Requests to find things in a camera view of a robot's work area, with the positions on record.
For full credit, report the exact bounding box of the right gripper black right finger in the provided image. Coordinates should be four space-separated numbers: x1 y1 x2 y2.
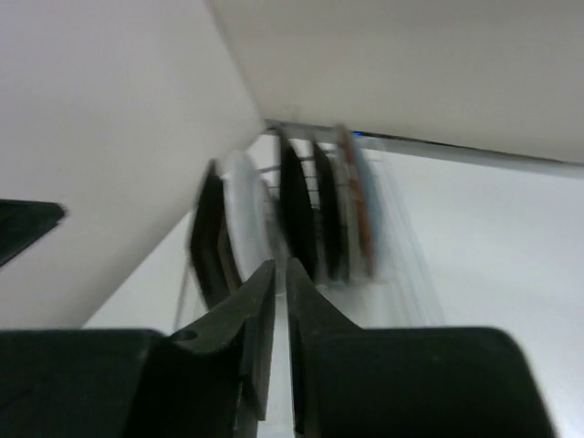
286 258 555 437

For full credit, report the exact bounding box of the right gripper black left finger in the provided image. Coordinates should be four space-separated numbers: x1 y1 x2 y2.
136 260 276 437

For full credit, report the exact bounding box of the square yellow plate dark rim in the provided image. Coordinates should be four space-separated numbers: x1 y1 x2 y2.
188 160 242 309

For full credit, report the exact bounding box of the red teal round plate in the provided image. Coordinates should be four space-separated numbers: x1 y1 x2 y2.
224 151 275 281

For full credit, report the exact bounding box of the round plate black checkered rim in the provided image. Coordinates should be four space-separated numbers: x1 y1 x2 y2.
311 139 349 284

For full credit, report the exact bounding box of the clear plastic dish rack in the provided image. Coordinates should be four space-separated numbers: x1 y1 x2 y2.
175 135 445 329

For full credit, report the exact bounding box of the blue round plate brown rim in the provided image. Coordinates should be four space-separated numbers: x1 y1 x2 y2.
335 124 384 278

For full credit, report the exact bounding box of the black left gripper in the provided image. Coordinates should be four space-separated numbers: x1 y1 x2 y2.
0 199 67 266

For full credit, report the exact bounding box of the black square floral plate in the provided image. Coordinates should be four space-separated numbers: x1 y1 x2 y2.
276 130 318 279

